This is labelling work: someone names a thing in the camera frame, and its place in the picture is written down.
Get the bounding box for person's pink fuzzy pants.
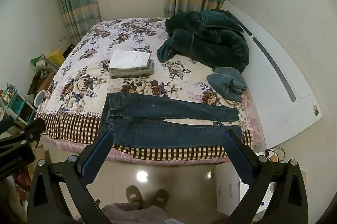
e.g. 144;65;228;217
101;202;182;224

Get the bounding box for green and white bag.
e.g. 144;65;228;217
30;54;57;72

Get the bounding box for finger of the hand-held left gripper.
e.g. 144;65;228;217
0;118;46;150

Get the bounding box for brown slipper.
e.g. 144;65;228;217
126;186;144;207
153;189;169;211

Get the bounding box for folded grey pants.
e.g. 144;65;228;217
109;59;155;79

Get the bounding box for power strip with cables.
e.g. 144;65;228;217
265;146;285;163

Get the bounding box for teal storage shelf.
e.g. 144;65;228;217
0;90;36;132

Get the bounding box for red patterned cloth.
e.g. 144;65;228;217
13;166;32;198

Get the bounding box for folded white pants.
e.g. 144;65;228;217
108;49;152;69

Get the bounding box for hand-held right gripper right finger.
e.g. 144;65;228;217
222;129;310;224

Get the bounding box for dark green fleece blanket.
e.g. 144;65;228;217
156;9;250;73

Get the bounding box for blue-grey crumpled cloth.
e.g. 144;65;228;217
207;67;248;103

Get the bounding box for small white fan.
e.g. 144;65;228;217
34;91;47;109

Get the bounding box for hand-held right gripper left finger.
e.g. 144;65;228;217
26;131;116;224

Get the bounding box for white bed headboard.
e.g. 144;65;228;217
220;0;323;151

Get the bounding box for floral bed blanket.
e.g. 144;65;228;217
34;17;260;161

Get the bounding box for wooden nightstand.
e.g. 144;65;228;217
28;70;57;98

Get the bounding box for yellow box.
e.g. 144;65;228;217
47;49;65;65

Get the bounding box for white cabinet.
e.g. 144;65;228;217
216;161;277;216

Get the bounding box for dark blue jeans pants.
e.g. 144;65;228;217
97;93;245;149

